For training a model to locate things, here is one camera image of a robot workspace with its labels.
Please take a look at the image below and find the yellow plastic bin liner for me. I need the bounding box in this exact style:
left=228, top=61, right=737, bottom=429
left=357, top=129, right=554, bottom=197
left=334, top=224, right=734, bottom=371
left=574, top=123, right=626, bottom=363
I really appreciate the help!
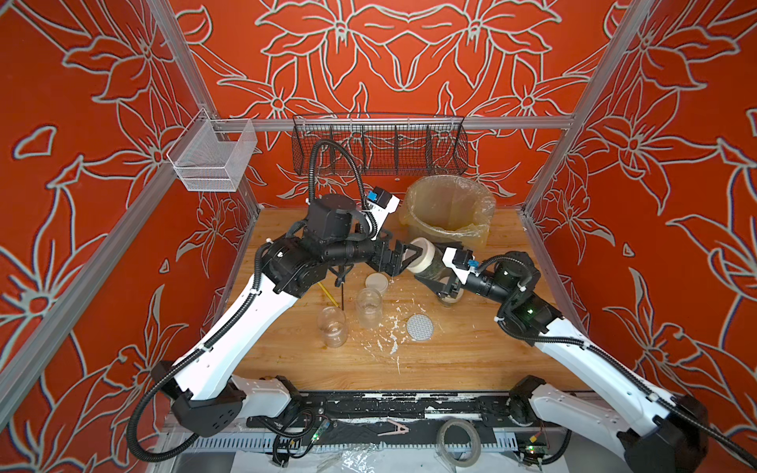
left=399, top=175, right=496, bottom=250

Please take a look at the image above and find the black wire wall basket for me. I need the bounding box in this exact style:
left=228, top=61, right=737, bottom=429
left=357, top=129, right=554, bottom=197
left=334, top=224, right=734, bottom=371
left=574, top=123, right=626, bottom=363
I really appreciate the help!
left=291, top=112, right=469, bottom=179

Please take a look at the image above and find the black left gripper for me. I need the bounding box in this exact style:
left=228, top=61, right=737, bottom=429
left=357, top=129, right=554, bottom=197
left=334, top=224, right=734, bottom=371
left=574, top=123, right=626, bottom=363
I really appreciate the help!
left=325, top=220, right=425, bottom=276

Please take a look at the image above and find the crumpled clear plastic film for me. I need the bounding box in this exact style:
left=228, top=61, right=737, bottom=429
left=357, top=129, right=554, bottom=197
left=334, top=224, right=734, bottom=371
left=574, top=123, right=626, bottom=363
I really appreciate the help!
left=315, top=445, right=384, bottom=473

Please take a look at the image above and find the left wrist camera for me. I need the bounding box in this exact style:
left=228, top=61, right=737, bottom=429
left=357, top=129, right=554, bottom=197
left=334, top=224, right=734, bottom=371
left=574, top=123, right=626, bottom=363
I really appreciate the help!
left=365, top=187, right=400, bottom=240

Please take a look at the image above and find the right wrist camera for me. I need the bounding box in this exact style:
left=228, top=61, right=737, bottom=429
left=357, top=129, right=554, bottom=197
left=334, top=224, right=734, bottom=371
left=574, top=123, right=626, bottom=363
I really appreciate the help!
left=443, top=246, right=480, bottom=285

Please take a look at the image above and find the yellow pencil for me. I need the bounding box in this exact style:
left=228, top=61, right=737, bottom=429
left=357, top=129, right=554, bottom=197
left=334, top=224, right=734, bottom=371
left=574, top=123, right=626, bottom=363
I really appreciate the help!
left=317, top=283, right=342, bottom=309

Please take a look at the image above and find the white cable duct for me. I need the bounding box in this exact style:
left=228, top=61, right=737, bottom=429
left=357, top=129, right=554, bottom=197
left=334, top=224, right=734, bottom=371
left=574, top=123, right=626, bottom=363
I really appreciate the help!
left=192, top=431, right=518, bottom=453

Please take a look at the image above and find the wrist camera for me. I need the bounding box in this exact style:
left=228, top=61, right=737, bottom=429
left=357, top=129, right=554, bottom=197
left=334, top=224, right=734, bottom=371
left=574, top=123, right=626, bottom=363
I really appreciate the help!
left=443, top=246, right=480, bottom=285
left=365, top=187, right=400, bottom=240

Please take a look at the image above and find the clear tape roll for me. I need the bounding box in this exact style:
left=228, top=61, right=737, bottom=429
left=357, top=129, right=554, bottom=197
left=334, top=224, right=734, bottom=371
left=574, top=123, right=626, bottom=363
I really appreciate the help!
left=436, top=419, right=482, bottom=472

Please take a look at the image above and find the beige lidded jar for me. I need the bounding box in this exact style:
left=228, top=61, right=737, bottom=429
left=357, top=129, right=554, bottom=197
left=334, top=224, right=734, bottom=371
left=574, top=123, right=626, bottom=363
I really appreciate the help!
left=412, top=244, right=451, bottom=282
left=439, top=293, right=463, bottom=307

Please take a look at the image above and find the red clip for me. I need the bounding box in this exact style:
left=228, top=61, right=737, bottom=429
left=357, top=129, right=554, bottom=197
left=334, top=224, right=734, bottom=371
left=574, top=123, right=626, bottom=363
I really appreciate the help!
left=378, top=419, right=410, bottom=438

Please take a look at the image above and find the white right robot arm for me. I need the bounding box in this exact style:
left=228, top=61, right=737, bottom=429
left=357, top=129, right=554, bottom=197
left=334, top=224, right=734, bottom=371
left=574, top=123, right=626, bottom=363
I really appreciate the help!
left=433, top=246, right=756, bottom=472

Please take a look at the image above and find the silver mesh waste bin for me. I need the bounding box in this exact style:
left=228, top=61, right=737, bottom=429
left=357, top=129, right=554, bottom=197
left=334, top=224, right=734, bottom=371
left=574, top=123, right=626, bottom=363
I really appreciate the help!
left=407, top=221, right=475, bottom=248

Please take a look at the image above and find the jar with foil seal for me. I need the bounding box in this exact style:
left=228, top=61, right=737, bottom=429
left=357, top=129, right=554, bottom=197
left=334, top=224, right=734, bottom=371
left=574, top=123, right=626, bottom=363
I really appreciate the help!
left=317, top=307, right=349, bottom=348

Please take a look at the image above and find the clear jar with tea leaves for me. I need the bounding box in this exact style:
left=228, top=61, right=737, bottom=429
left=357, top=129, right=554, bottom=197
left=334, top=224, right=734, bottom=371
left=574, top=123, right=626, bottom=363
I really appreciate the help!
left=355, top=288, right=384, bottom=329

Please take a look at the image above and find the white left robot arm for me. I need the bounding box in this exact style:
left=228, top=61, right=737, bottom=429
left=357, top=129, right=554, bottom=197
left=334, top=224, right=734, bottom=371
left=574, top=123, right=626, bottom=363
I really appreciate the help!
left=126, top=139, right=421, bottom=463

